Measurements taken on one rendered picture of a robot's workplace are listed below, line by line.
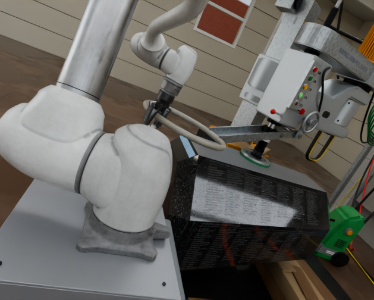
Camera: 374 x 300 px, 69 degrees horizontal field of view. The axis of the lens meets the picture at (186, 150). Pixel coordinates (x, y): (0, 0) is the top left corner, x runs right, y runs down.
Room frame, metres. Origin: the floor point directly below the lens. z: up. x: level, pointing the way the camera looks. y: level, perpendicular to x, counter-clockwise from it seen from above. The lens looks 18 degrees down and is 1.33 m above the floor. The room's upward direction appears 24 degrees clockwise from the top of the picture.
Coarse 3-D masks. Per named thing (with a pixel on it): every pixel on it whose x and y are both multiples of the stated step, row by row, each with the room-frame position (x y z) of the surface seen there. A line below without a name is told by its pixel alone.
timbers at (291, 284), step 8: (272, 264) 1.77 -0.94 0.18; (296, 264) 1.84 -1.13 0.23; (272, 272) 1.74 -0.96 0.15; (280, 272) 1.68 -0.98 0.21; (288, 272) 1.70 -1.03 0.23; (304, 272) 1.78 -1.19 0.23; (280, 280) 1.65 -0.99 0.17; (288, 280) 1.60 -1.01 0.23; (280, 288) 1.61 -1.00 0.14; (288, 288) 1.56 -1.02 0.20; (296, 288) 1.56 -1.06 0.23; (288, 296) 1.53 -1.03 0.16; (296, 296) 1.49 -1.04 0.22; (320, 296) 1.58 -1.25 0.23
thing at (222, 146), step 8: (144, 104) 1.28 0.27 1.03; (176, 112) 1.59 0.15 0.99; (160, 120) 1.17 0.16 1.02; (168, 120) 1.17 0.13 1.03; (192, 120) 1.60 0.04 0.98; (176, 128) 1.15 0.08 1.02; (200, 128) 1.59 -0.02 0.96; (184, 136) 1.15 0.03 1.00; (192, 136) 1.15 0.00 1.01; (216, 136) 1.50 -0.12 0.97; (200, 144) 1.17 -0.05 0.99; (208, 144) 1.19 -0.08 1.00; (216, 144) 1.24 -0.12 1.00; (224, 144) 1.36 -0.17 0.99
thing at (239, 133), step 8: (216, 128) 1.59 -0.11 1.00; (224, 128) 1.63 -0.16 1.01; (232, 128) 1.67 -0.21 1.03; (240, 128) 1.71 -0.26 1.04; (248, 128) 1.75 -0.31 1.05; (256, 128) 1.79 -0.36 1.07; (280, 128) 1.94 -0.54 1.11; (288, 128) 1.93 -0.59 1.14; (224, 136) 1.49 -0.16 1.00; (232, 136) 1.53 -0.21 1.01; (240, 136) 1.57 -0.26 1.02; (248, 136) 1.61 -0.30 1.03; (256, 136) 1.65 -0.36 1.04; (264, 136) 1.69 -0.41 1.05; (272, 136) 1.74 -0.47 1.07; (280, 136) 1.77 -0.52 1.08; (288, 136) 1.83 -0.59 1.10
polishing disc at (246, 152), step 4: (244, 148) 1.86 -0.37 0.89; (244, 152) 1.75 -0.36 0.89; (248, 152) 1.79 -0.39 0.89; (248, 156) 1.71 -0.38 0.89; (252, 156) 1.75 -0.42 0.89; (256, 160) 1.69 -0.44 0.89; (260, 160) 1.74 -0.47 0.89; (264, 160) 1.78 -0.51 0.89; (268, 160) 1.82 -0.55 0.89; (264, 164) 1.71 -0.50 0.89; (268, 164) 1.73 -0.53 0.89
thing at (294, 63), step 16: (288, 48) 1.81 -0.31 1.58; (288, 64) 1.76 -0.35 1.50; (304, 64) 1.68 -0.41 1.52; (272, 80) 1.80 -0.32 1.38; (288, 80) 1.72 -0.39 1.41; (320, 80) 1.75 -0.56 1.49; (272, 96) 1.76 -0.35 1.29; (288, 96) 1.67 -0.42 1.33; (288, 112) 1.67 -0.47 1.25; (304, 112) 1.76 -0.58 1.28
